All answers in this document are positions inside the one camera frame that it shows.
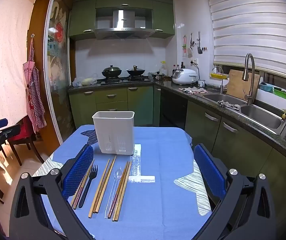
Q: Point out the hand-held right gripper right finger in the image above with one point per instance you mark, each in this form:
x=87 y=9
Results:
x=209 y=172

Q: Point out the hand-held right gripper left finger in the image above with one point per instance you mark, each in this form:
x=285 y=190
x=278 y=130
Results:
x=79 y=172

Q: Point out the black plastic fork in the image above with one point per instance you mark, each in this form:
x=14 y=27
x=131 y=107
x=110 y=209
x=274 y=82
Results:
x=87 y=185

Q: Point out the clear plastic spoon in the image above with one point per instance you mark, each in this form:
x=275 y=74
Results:
x=112 y=192

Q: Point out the white plastic utensil holder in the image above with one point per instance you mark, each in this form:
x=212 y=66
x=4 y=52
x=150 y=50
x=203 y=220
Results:
x=114 y=132

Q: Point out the wooden chair with red cushion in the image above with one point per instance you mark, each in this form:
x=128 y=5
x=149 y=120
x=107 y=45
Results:
x=20 y=135

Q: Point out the green base cabinets under sink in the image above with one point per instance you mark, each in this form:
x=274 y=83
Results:
x=245 y=160

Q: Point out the red checkered apron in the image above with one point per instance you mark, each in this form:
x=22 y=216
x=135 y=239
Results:
x=34 y=100

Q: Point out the blue tablecloth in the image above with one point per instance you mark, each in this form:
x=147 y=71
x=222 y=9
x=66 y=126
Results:
x=158 y=155

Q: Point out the pink dotted curtain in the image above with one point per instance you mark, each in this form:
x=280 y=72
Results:
x=5 y=67

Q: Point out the grey rag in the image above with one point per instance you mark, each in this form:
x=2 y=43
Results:
x=229 y=105

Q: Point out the black built-in appliance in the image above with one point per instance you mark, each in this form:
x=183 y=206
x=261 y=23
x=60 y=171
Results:
x=173 y=110

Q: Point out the steel double sink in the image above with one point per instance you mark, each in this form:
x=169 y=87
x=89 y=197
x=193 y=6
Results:
x=260 y=116

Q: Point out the green base cabinets with drawers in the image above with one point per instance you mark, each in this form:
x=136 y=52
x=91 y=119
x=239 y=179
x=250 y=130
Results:
x=112 y=102

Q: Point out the decorated glass sliding door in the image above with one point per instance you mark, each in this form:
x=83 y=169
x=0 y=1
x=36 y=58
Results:
x=57 y=67

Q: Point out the patterned dish cloth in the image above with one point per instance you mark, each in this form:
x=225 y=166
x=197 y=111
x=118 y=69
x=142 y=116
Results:
x=191 y=90

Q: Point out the white mug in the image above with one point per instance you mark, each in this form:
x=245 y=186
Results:
x=201 y=83

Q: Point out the plastic bag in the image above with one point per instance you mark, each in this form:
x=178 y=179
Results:
x=86 y=81

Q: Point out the wooden cutting board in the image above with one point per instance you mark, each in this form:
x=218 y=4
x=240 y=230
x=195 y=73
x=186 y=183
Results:
x=238 y=85

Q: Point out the small curved faucet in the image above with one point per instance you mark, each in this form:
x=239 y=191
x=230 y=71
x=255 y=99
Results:
x=222 y=80

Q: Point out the yellow tray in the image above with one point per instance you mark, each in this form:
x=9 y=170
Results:
x=218 y=75

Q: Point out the white rice cooker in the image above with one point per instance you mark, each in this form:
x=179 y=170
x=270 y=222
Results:
x=184 y=77

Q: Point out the tall steel faucet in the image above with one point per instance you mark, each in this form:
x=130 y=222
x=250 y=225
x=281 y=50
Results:
x=251 y=80

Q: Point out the teal plastic container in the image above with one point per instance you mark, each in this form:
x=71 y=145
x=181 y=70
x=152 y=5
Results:
x=266 y=87

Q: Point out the black gas stove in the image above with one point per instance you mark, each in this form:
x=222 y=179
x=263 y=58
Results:
x=125 y=80

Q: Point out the black wok with lid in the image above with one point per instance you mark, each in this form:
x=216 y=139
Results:
x=111 y=72

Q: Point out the green plastic container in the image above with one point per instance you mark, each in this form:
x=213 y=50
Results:
x=283 y=93

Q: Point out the small steel pot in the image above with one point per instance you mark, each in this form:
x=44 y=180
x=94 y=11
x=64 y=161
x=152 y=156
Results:
x=158 y=76

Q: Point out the dark sauce bottle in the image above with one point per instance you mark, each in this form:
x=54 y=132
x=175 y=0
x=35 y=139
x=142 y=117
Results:
x=175 y=68
x=182 y=65

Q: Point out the yellow-capped oil bottle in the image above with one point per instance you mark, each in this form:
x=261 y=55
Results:
x=163 y=68

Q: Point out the white hanging spatula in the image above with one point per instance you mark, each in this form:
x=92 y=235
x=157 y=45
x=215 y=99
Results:
x=190 y=50

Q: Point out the black hanging spatula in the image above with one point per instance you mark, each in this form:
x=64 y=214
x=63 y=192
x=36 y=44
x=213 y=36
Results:
x=199 y=48

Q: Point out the pink hanging tool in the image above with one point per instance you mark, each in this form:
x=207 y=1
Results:
x=184 y=45

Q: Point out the steel range hood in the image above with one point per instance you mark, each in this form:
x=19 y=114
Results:
x=124 y=27

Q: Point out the white window blind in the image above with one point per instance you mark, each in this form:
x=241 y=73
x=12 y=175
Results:
x=253 y=25

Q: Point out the white wall socket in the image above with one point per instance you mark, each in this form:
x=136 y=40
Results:
x=194 y=61

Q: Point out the wide green wall cabinet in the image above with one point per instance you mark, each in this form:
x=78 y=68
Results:
x=124 y=3

